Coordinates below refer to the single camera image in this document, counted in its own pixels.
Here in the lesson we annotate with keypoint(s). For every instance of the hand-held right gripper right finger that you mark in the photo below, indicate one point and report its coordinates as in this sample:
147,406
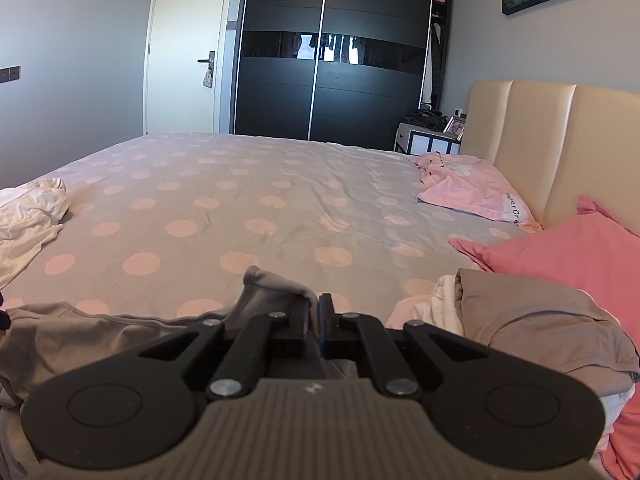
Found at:
326,322

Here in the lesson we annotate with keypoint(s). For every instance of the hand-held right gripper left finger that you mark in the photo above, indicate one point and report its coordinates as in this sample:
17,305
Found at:
304,322

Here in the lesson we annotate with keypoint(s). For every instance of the grey long-sleeve shirt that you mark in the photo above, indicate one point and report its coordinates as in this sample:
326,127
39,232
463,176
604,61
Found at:
75,340

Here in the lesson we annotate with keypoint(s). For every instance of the dark hanging clothes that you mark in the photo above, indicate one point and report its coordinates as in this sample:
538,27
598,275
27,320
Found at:
436,65

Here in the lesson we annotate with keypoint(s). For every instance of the pale pink folded garment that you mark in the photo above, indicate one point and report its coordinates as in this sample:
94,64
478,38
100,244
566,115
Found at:
410,310

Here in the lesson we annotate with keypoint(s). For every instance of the white folded garment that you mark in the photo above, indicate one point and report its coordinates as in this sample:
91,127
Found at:
447,305

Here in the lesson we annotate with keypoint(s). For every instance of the grey pink-dotted bed sheet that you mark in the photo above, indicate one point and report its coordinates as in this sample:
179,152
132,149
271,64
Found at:
225,200

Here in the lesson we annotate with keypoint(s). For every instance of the light pink printed pillow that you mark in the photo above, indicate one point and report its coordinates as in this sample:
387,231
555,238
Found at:
465,185

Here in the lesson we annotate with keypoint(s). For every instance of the white nightstand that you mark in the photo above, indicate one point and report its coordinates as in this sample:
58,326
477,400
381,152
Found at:
425,142

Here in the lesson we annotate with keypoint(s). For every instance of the taupe folded garment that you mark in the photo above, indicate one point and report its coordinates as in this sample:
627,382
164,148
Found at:
540,320

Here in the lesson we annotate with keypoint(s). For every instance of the black bag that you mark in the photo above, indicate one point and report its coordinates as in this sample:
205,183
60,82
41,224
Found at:
425,120

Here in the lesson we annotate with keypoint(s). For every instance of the black sliding-door wardrobe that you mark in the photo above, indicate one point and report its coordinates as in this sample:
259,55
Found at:
280,85

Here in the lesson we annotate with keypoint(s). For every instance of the plain pink pillow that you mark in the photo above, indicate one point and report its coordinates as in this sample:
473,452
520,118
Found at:
565,260

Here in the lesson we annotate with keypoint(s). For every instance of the small patterned hanging pouch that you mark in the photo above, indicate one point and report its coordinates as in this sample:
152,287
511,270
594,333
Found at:
208,79

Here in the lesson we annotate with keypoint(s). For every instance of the cream padded headboard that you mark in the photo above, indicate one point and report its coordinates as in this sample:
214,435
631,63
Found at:
550,150

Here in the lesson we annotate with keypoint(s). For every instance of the white crumpled garment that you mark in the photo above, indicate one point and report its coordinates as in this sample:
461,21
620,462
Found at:
25,220

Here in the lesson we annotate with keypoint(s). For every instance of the white room door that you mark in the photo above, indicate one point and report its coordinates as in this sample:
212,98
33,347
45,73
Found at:
180,35

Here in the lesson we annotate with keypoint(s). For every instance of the small picture frame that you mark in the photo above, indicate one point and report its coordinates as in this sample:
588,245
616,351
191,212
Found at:
454,127

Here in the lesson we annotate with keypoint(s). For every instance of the dark wall switch panel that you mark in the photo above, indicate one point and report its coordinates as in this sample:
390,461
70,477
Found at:
10,74

